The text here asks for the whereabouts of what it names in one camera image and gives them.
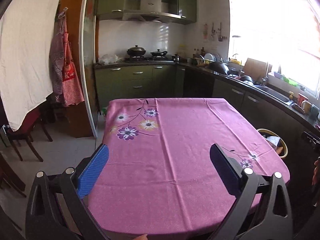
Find orange foam fruit net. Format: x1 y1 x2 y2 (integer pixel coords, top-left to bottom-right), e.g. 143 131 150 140
276 146 284 155

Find white paper wrapper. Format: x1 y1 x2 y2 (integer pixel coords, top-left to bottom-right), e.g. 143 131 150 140
266 135 282 150

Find yellow rimmed blue trash bin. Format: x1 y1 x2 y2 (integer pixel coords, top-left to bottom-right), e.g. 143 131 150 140
257 128 288 159

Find steel kitchen sink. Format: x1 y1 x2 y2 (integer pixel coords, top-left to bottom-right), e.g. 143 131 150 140
255 85 293 106

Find green lower kitchen cabinets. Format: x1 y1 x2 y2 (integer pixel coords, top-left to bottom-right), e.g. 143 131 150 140
93 63 320 145

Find person's right hand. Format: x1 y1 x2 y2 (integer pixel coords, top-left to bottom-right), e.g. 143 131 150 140
312 157 320 186

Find person's left hand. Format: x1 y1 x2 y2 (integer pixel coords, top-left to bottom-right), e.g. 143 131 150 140
133 234 148 240

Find teal mug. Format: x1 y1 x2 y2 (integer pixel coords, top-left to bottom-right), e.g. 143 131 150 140
309 104 319 120

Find yellow mug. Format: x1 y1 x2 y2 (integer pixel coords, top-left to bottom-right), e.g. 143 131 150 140
301 100 312 114

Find red mug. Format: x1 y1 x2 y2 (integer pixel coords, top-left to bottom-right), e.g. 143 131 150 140
297 93 309 107

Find pink floral tablecloth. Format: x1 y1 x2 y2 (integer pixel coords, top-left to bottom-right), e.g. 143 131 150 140
88 98 290 239

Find dark wooden chair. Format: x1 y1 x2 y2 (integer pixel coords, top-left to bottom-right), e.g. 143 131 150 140
5 107 53 162

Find red checkered apron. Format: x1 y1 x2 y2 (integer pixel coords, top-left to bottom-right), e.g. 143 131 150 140
49 8 84 107

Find steel sink faucet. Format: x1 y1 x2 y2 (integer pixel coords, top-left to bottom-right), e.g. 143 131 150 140
261 62 272 86

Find wooden cutting board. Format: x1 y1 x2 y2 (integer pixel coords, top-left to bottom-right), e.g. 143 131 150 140
243 58 266 82

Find white plastic bag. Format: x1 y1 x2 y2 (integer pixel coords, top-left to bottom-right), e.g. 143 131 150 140
98 54 122 64

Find black wok on counter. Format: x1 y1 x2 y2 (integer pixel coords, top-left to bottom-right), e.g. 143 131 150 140
208 62 229 76

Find large black wok with lid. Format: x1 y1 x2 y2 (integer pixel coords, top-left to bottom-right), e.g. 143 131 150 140
127 45 146 57

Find small black frying pan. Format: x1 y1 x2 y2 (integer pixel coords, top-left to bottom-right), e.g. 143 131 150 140
150 49 168 58

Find dish rack with plates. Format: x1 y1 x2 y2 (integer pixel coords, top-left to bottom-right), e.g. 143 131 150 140
195 53 221 67

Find white hanging cloth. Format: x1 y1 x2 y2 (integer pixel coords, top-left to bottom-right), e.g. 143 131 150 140
0 0 59 131

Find steel range hood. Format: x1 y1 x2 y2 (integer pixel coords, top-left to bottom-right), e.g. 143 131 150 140
122 0 182 23

